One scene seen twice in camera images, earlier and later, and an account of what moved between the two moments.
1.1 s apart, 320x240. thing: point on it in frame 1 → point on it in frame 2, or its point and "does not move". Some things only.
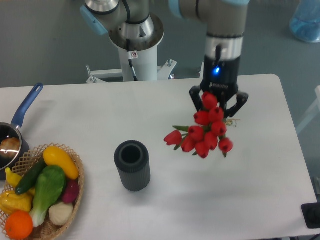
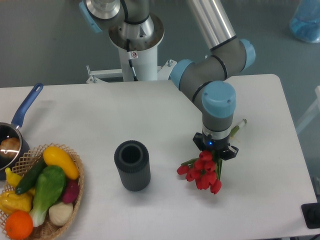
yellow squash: x=53 y=156 does not move
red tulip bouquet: x=205 y=136 → x=206 y=170
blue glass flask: x=305 y=23 does not move
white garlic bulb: x=60 y=213 does not move
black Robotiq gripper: x=220 y=78 → x=218 y=146
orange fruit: x=18 y=224 does not move
